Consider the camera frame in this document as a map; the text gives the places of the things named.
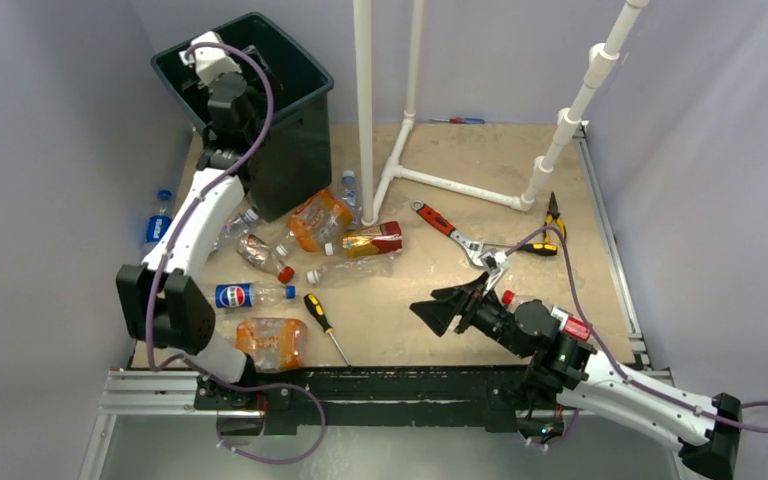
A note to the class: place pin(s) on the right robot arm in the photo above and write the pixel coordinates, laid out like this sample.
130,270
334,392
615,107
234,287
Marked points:
565,369

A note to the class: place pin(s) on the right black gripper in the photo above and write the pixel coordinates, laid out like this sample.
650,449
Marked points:
437,314

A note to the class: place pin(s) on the yellow black pliers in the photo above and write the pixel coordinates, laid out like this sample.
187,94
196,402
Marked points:
553,216

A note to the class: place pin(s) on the red gold label bottle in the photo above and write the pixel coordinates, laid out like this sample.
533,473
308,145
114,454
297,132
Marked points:
380,239

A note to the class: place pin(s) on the pepsi bottle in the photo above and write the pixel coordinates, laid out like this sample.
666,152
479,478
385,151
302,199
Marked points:
158,220
250,295

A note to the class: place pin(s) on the yellow black screwdriver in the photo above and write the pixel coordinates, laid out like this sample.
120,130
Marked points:
316,310

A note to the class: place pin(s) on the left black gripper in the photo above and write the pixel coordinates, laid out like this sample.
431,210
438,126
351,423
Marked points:
257,86

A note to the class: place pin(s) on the dark green plastic bin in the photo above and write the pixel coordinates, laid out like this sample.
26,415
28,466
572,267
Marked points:
294,161

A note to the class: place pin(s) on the small red blue screwdriver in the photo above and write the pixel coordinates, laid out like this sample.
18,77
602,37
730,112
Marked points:
459,121

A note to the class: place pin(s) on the clear small water bottle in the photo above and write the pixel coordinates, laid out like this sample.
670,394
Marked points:
349,192

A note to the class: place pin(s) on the orange label bottle near bin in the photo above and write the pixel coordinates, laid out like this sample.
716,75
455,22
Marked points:
319,220

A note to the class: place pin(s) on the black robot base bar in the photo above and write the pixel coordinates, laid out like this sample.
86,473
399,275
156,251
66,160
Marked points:
494,398

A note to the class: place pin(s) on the crushed clear bottle left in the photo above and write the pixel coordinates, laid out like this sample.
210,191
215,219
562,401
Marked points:
237,227

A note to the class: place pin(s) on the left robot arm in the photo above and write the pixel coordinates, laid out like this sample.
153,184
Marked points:
159,297

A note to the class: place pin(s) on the Pepsi bottle by wall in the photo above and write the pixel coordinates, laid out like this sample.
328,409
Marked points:
158,220

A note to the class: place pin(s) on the red cap clear bottle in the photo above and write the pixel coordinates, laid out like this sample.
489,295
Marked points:
262,257

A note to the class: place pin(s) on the red handle adjustable wrench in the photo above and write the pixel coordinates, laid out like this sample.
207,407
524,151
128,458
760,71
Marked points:
472,249

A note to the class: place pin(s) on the clear bottle white cap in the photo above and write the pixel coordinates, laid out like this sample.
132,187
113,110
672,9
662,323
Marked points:
346,272

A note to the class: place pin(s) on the orange label bottle front left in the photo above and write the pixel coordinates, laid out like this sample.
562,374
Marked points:
275,344

